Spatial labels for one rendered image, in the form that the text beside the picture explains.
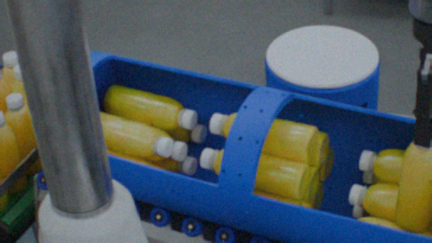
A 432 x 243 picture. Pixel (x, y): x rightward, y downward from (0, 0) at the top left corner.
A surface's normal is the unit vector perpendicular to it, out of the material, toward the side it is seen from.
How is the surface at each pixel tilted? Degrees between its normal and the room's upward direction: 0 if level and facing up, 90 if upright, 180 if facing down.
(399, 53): 0
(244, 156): 47
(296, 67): 0
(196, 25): 0
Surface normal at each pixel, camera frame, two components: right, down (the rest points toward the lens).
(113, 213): 0.59, -0.35
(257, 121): -0.17, -0.61
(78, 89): 0.73, 0.33
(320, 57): -0.04, -0.82
